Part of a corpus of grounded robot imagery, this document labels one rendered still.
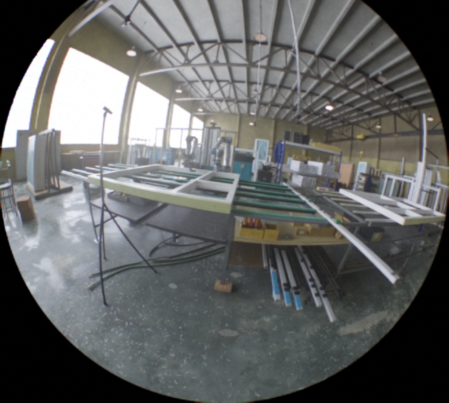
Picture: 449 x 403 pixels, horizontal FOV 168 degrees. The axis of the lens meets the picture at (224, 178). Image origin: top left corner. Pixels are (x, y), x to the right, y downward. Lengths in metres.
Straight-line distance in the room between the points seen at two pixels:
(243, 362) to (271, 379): 0.24
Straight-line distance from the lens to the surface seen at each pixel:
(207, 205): 1.01
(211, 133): 3.38
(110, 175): 1.98
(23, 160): 7.81
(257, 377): 1.30
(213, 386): 1.26
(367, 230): 1.85
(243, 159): 5.92
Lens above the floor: 1.25
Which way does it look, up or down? 10 degrees down
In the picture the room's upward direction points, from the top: 6 degrees clockwise
